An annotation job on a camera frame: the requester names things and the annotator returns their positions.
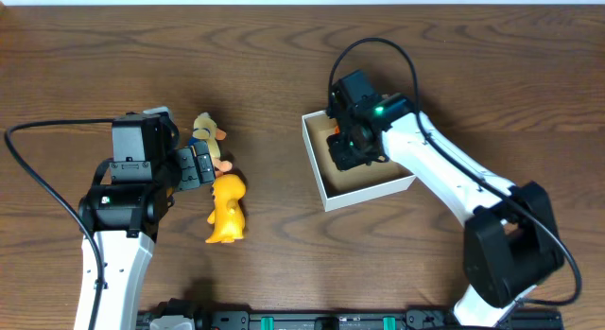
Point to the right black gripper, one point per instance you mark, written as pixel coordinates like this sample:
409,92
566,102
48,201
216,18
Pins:
341,159

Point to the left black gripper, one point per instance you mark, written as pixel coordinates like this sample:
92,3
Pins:
190,165

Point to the yellow plush duck toy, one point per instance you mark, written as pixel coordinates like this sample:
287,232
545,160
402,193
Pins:
206,129

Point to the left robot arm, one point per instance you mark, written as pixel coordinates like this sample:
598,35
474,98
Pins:
131,192

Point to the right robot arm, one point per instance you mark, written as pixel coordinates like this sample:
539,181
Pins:
509,231

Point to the white cardboard box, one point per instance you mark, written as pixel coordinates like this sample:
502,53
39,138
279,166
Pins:
340,189

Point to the orange rubber dinosaur toy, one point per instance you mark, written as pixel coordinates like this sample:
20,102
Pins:
227,217

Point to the black mounting rail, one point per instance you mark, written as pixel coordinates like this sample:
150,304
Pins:
181,314

